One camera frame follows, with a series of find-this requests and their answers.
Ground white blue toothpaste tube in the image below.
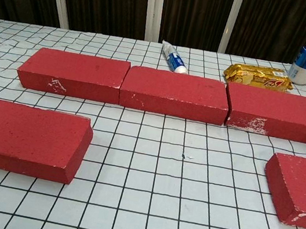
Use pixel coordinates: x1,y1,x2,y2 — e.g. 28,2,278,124
157,40,194,76

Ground white black checkered tablecloth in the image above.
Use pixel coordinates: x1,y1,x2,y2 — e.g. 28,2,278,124
0,14,306,229

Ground gold foil snack packet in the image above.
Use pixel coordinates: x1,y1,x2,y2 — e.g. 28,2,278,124
222,60,297,94

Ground red brick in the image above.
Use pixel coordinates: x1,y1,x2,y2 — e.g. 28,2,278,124
219,81,306,144
116,63,234,127
13,43,132,107
0,99,97,188
256,150,306,229

